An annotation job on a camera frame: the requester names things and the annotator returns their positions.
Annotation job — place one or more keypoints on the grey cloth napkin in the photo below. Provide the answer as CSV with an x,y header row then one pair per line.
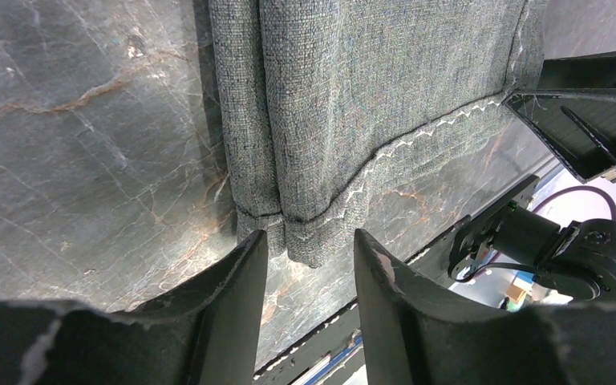
x,y
326,103

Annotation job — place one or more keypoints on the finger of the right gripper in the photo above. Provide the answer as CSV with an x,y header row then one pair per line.
x,y
572,111

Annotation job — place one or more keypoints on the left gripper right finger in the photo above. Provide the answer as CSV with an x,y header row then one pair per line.
x,y
418,332

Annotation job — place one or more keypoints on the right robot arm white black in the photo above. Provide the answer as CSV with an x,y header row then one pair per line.
x,y
578,260

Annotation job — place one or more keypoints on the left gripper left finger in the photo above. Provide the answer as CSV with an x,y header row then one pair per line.
x,y
203,331

